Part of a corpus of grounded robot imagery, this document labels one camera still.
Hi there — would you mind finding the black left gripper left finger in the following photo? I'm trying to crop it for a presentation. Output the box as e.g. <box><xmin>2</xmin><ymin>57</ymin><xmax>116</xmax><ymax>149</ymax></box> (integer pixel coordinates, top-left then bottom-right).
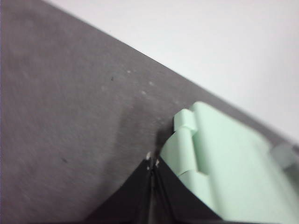
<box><xmin>86</xmin><ymin>158</ymin><xmax>154</xmax><ymax>224</ymax></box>

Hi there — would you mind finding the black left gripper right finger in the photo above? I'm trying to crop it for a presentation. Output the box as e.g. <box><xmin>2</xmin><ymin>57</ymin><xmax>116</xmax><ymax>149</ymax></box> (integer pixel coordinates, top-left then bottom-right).
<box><xmin>149</xmin><ymin>156</ymin><xmax>223</xmax><ymax>224</ymax></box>

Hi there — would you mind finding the mint green breakfast machine base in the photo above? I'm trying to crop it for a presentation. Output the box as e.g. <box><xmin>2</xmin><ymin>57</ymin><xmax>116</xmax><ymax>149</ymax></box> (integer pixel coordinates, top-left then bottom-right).
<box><xmin>160</xmin><ymin>109</ymin><xmax>225</xmax><ymax>224</ymax></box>

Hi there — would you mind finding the mint green griddle cover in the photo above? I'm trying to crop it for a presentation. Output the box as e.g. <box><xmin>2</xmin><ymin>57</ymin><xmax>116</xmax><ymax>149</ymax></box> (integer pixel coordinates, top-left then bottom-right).
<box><xmin>190</xmin><ymin>101</ymin><xmax>299</xmax><ymax>224</ymax></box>

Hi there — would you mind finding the silver griddle cover handle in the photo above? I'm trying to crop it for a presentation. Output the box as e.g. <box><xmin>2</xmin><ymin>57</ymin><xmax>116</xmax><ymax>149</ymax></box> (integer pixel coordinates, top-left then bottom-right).
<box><xmin>270</xmin><ymin>142</ymin><xmax>299</xmax><ymax>173</ymax></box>

